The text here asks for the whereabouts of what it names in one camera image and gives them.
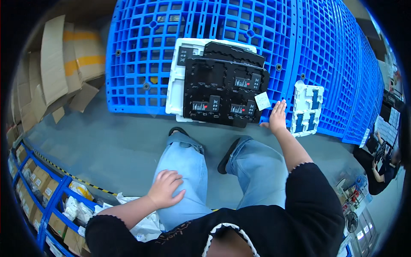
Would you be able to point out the metal cabinet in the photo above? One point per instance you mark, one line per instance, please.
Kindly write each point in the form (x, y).
(364, 234)

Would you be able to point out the blue pallet stack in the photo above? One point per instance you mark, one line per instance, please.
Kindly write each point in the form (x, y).
(337, 48)

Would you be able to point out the rack with small goods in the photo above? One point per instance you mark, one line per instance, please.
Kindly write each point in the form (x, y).
(351, 192)

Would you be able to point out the person's body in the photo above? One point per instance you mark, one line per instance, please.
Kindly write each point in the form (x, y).
(289, 218)

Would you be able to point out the large black plastic tray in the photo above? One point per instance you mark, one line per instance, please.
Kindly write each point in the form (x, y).
(212, 80)

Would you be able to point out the small white foam tray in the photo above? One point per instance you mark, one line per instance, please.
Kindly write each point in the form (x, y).
(305, 109)

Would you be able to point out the cluttered work desk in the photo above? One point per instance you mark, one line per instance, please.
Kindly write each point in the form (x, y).
(390, 119)

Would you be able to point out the person's left hand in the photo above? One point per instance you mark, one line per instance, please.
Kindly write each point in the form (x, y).
(165, 191)

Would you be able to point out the blue shelf with cartons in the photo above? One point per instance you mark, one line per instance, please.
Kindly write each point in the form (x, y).
(41, 192)

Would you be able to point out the heap of flattened cardboard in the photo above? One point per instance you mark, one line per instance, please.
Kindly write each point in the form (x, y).
(54, 70)

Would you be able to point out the black fan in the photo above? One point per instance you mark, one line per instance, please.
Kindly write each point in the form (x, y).
(352, 222)

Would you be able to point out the person's right hand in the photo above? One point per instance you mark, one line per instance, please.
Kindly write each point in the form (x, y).
(277, 120)

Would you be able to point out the white plastic bag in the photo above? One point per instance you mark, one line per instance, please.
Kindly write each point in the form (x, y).
(147, 226)

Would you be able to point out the black battery pack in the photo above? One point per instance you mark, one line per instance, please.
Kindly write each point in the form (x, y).
(247, 82)
(186, 56)
(243, 108)
(205, 104)

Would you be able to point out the large white foam tray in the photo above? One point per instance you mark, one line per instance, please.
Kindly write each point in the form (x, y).
(175, 96)

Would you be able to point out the white paper slip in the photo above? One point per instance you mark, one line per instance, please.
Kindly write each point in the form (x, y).
(263, 101)

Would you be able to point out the person's legs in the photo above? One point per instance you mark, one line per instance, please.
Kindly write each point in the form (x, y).
(189, 180)

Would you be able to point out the blue plastic pallet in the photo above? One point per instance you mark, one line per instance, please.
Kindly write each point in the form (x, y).
(141, 64)

